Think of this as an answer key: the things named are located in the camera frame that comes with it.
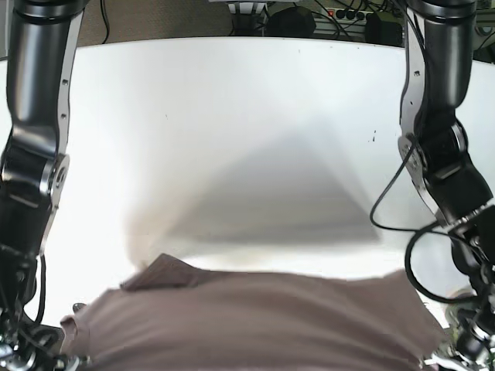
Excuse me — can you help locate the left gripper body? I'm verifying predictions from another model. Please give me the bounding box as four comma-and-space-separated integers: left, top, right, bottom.
422, 298, 494, 370

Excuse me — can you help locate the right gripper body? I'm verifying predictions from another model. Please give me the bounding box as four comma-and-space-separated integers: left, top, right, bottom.
1, 325, 86, 370

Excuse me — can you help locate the dusty pink T-shirt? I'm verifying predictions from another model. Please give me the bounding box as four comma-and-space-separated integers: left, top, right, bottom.
61, 254, 445, 370

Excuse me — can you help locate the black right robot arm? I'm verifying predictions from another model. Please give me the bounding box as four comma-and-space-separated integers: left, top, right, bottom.
1, 1, 87, 370

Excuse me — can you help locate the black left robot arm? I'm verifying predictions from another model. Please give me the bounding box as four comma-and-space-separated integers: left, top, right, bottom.
397, 1, 494, 370

